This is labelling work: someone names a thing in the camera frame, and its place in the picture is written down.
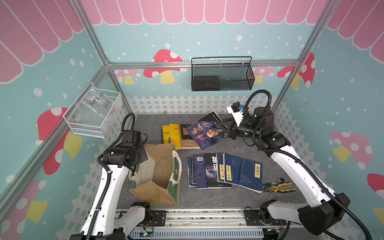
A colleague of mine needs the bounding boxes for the purple book with face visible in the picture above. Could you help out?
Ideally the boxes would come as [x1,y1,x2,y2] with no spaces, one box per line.
[186,110,229,150]

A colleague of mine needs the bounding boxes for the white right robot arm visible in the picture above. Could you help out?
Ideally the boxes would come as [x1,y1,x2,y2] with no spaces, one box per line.
[217,102,354,239]

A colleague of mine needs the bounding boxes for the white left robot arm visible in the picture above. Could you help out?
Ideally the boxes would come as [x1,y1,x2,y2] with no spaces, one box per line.
[70,130,152,240]

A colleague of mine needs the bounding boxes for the clear plastic bag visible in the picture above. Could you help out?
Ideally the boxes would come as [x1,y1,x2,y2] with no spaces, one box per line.
[70,84,115,127]

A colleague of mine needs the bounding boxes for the blue book middle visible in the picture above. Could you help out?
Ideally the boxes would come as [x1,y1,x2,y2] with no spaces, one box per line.
[224,154,242,185]

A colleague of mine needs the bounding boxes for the dark wolf cover book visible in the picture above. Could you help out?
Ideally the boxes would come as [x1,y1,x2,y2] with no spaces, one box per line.
[204,153,232,189]

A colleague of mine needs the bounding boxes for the brown book with lamp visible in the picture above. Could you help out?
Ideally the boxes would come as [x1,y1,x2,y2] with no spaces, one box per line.
[179,124,200,149]

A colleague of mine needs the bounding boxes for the blue book yellow label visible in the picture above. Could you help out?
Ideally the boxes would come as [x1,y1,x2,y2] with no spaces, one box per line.
[239,159,263,193]

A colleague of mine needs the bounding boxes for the black box in basket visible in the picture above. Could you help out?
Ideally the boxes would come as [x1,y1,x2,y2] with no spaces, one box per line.
[192,76,220,92]

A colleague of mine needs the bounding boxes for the dark blue barcode book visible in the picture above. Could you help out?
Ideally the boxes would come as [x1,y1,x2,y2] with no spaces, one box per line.
[187,154,208,189]

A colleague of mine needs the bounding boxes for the green circuit board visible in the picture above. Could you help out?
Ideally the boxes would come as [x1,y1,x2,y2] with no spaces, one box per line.
[139,230,154,238]

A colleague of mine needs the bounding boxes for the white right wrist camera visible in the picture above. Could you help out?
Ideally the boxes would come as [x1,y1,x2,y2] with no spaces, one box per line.
[227,102,244,127]

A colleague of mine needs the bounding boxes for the black wire mesh basket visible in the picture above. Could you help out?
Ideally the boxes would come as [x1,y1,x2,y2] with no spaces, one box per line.
[191,56,255,91]

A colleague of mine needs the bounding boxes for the white wire basket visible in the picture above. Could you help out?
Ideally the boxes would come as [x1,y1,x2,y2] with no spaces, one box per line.
[63,82,123,139]

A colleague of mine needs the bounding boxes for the yellow handled pliers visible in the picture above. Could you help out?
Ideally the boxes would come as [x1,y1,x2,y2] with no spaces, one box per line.
[263,178,296,193]

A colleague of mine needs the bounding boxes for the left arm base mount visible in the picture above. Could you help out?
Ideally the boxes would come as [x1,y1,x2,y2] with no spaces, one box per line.
[137,210,167,227]

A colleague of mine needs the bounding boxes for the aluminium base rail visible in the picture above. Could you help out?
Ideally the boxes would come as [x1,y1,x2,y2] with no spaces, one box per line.
[80,207,334,240]

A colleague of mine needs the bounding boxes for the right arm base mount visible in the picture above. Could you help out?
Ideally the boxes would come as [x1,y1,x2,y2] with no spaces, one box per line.
[243,199,287,227]

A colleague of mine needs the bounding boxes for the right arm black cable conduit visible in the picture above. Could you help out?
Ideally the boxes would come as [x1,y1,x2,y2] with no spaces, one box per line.
[242,89,373,240]

